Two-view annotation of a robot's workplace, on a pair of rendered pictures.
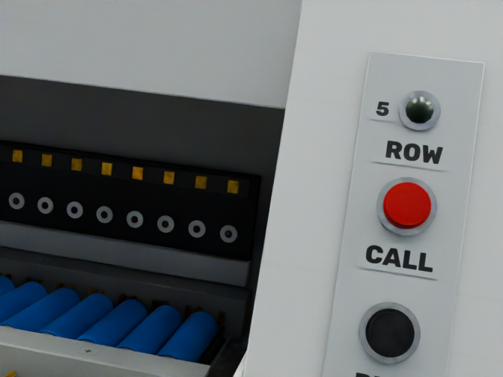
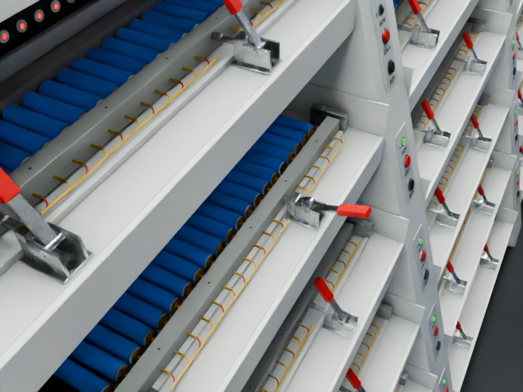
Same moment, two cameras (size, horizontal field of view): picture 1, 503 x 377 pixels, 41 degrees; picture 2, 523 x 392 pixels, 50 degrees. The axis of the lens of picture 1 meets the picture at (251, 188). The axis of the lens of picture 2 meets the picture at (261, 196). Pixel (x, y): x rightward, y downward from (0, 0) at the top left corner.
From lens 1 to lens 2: 0.69 m
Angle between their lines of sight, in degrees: 68
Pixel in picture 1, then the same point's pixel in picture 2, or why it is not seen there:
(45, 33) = (317, 56)
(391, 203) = (386, 38)
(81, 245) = not seen: hidden behind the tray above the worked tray
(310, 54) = (363, 11)
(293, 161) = (370, 43)
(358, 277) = (384, 60)
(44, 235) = not seen: hidden behind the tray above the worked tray
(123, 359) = (322, 134)
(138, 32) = (333, 35)
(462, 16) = not seen: outside the picture
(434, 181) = (385, 26)
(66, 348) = (313, 145)
